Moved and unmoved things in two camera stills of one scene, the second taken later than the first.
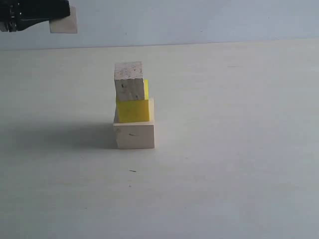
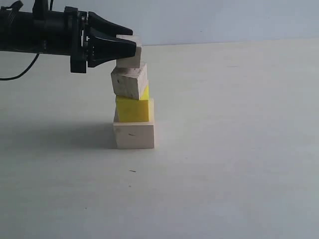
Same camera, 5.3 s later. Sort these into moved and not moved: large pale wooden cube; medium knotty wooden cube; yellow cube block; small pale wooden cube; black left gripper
Moved: medium knotty wooden cube; black left gripper; small pale wooden cube
Not moved: yellow cube block; large pale wooden cube
